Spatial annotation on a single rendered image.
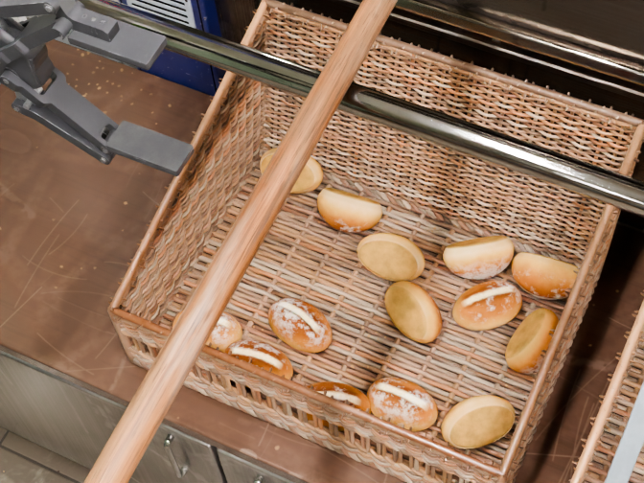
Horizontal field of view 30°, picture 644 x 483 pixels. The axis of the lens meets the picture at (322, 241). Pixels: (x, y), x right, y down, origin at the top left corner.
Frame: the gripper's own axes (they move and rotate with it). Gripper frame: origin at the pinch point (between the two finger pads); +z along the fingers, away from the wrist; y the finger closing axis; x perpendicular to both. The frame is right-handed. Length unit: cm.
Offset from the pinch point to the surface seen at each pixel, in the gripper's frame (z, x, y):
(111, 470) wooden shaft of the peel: 7.1, 24.6, 13.1
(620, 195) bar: 34.5, -17.7, 16.4
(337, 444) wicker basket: 9, -6, 73
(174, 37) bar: -12.0, -18.3, 16.1
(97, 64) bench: -56, -51, 75
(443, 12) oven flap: 4, -51, 38
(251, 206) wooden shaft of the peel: 5.9, -1.4, 12.8
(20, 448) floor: -58, -2, 133
